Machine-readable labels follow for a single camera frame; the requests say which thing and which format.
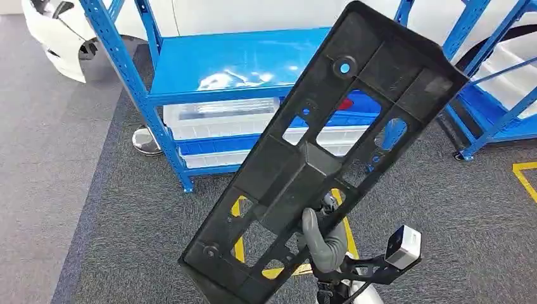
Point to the chrome stanchion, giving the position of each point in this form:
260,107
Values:
144,142

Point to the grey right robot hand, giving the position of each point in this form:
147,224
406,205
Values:
327,249

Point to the blue metal shelf rack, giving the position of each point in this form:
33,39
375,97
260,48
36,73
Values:
235,58
491,126

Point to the white plastic bin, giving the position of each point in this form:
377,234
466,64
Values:
512,79

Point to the black plastic car panel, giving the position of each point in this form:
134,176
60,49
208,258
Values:
293,168

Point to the white car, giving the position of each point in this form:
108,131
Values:
251,16

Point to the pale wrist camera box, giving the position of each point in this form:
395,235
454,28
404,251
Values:
405,247

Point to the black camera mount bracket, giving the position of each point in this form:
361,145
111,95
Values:
369,268

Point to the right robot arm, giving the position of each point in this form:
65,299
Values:
363,293

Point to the red object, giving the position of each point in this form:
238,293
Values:
346,104

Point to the large clear plastic bin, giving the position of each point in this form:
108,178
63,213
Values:
209,121

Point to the black caster wheel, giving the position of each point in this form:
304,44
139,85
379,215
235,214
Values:
458,156

